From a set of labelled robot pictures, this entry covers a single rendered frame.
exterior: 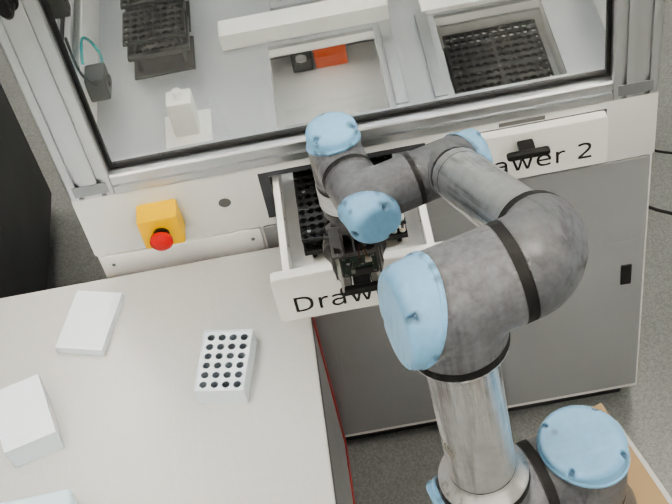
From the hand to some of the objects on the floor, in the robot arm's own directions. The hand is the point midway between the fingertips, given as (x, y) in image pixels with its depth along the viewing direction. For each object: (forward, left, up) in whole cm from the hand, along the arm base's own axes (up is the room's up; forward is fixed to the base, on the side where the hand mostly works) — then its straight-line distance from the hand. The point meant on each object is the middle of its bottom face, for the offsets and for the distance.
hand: (360, 276), depth 199 cm
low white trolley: (-4, +44, -89) cm, 99 cm away
